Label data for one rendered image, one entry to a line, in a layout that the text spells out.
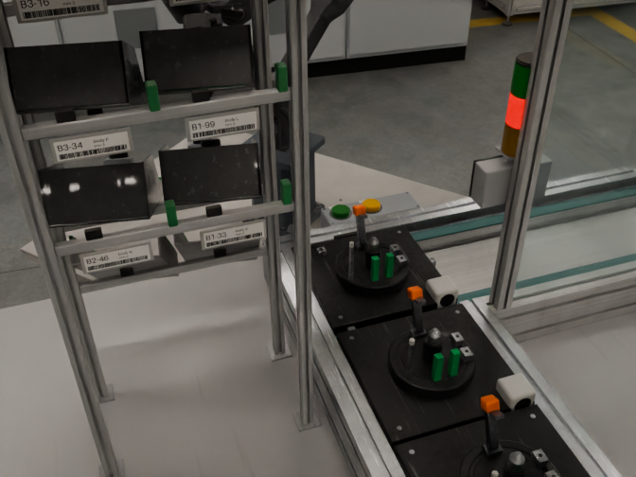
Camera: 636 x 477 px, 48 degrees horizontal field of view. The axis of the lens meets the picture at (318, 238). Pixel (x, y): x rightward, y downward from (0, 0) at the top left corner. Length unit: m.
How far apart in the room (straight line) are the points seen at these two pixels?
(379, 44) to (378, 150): 0.99
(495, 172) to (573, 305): 0.37
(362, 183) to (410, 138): 2.02
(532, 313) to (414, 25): 3.34
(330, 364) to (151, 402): 0.33
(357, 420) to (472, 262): 0.51
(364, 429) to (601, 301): 0.57
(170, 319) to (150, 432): 0.28
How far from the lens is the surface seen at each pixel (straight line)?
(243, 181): 0.97
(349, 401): 1.15
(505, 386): 1.17
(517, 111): 1.14
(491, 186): 1.19
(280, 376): 1.33
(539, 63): 1.09
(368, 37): 4.49
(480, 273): 1.48
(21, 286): 3.08
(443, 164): 3.64
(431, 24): 4.60
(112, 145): 0.85
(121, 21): 4.19
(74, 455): 1.28
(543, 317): 1.42
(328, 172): 1.88
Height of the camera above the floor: 1.84
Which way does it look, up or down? 37 degrees down
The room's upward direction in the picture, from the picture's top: 1 degrees counter-clockwise
